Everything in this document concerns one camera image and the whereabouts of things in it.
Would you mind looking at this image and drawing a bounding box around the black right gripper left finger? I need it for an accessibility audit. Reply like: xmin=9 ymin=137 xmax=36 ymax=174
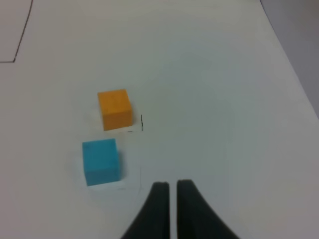
xmin=122 ymin=182 xmax=170 ymax=239

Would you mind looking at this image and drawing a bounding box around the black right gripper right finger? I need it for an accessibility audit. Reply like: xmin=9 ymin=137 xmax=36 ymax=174
xmin=177 ymin=180 xmax=238 ymax=239

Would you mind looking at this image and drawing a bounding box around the orange block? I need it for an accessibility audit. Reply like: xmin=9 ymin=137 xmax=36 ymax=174
xmin=97 ymin=89 xmax=133 ymax=131

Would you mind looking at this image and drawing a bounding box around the blue loose block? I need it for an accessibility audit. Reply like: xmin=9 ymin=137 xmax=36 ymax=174
xmin=82 ymin=139 xmax=121 ymax=186

